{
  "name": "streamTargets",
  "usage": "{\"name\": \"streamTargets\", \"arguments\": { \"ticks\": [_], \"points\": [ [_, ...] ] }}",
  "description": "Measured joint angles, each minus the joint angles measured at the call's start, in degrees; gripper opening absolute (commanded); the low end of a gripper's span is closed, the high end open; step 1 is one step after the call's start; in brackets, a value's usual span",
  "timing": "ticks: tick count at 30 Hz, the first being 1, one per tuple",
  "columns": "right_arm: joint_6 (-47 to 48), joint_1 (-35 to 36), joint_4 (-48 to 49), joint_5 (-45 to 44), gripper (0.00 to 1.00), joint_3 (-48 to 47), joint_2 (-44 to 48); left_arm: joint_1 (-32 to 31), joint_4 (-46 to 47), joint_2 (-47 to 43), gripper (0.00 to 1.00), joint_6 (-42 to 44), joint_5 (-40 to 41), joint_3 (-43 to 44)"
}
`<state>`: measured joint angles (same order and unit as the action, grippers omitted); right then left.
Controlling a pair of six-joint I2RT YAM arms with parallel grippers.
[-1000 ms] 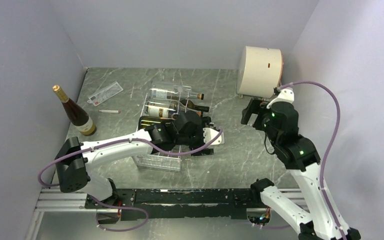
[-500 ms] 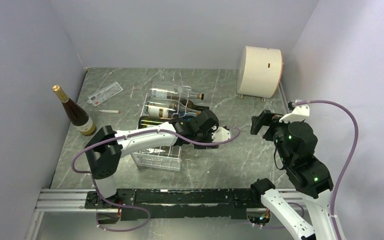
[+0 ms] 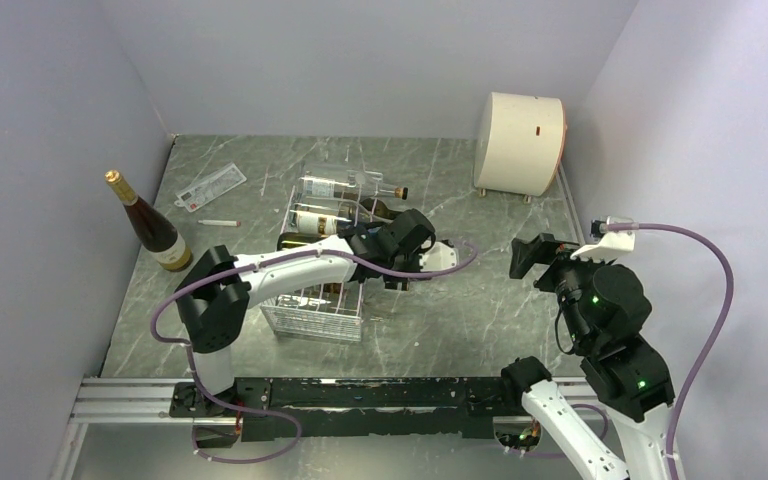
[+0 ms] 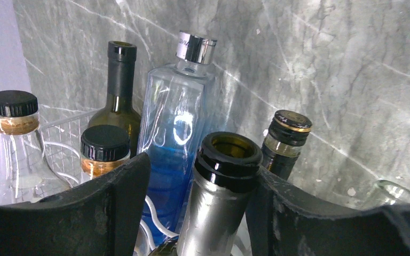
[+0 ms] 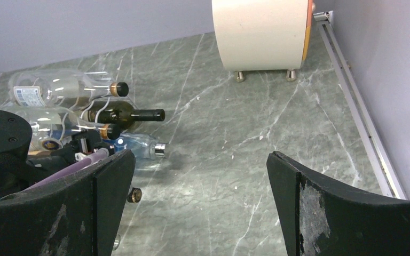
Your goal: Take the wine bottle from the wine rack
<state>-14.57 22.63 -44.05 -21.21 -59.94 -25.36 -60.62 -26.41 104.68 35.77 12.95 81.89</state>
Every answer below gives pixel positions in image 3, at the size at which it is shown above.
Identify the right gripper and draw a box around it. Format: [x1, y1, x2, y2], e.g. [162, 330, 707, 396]
[509, 230, 614, 348]

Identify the clear bottle blue emblem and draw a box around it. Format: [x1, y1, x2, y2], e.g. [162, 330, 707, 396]
[289, 199, 373, 236]

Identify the clear bottle cork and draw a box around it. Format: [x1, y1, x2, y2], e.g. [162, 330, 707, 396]
[299, 174, 409, 200]

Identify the green wine bottle white label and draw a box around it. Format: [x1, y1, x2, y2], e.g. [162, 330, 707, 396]
[276, 232, 353, 257]

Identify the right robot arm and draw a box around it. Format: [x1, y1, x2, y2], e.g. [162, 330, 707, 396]
[499, 232, 683, 479]

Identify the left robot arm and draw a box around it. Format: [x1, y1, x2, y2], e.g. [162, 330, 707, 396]
[173, 209, 436, 416]

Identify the dark green wine bottle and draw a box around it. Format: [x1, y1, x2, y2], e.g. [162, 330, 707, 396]
[348, 197, 406, 223]

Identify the clear bottle black gold cap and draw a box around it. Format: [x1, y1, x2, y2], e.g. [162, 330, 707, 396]
[298, 273, 410, 297]

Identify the amber bottle gold cap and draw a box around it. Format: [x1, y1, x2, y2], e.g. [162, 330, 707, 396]
[105, 170, 192, 272]

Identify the cream cylindrical appliance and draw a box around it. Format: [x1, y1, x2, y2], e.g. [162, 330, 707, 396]
[473, 92, 567, 197]

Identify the white red pen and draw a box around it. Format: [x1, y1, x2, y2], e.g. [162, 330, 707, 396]
[197, 219, 241, 228]

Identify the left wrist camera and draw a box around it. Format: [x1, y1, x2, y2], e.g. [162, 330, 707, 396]
[418, 241, 459, 280]

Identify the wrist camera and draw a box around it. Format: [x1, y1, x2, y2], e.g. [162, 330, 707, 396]
[571, 216, 638, 263]
[418, 241, 459, 280]

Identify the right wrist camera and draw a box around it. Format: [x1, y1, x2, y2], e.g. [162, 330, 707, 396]
[571, 216, 638, 263]

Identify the white wire wine rack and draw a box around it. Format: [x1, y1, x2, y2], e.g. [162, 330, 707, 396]
[261, 168, 372, 343]

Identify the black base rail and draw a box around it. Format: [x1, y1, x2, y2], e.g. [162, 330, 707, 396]
[168, 377, 526, 447]

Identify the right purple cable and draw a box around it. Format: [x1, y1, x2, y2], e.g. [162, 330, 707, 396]
[605, 222, 736, 480]

